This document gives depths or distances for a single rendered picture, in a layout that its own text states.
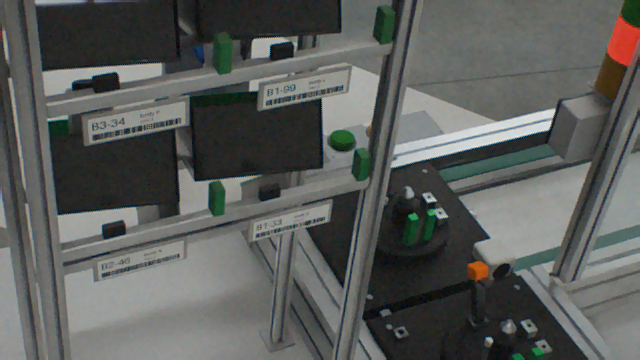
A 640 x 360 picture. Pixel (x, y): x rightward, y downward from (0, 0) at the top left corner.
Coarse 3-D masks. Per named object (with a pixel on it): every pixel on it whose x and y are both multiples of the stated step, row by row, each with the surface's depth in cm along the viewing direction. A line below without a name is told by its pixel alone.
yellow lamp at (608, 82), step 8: (608, 56) 119; (608, 64) 119; (616, 64) 118; (600, 72) 121; (608, 72) 120; (616, 72) 119; (624, 72) 118; (600, 80) 121; (608, 80) 120; (616, 80) 119; (600, 88) 122; (608, 88) 121; (616, 88) 120; (608, 96) 121; (616, 96) 121
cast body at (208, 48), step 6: (234, 42) 116; (240, 42) 116; (204, 48) 116; (210, 48) 116; (234, 48) 116; (240, 48) 116; (204, 54) 116; (210, 54) 116; (234, 54) 116; (240, 54) 116; (204, 60) 115; (210, 60) 115; (234, 60) 115; (240, 60) 116; (204, 66) 116; (210, 66) 115; (234, 84) 119; (240, 84) 120
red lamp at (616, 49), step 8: (616, 24) 117; (624, 24) 115; (616, 32) 117; (624, 32) 116; (632, 32) 115; (616, 40) 117; (624, 40) 116; (632, 40) 116; (608, 48) 119; (616, 48) 118; (624, 48) 117; (632, 48) 116; (616, 56) 118; (624, 56) 117; (624, 64) 118
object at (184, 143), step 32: (192, 96) 122; (224, 96) 123; (256, 96) 124; (192, 128) 94; (224, 128) 95; (256, 128) 96; (288, 128) 97; (320, 128) 98; (192, 160) 96; (224, 160) 96; (256, 160) 97; (288, 160) 98; (320, 160) 99
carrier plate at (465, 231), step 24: (408, 168) 153; (432, 168) 154; (432, 192) 149; (336, 216) 143; (456, 216) 146; (312, 240) 141; (336, 240) 140; (456, 240) 142; (480, 240) 143; (336, 264) 136; (384, 264) 137; (432, 264) 138; (456, 264) 139; (384, 288) 134; (408, 288) 134; (432, 288) 135; (456, 288) 136
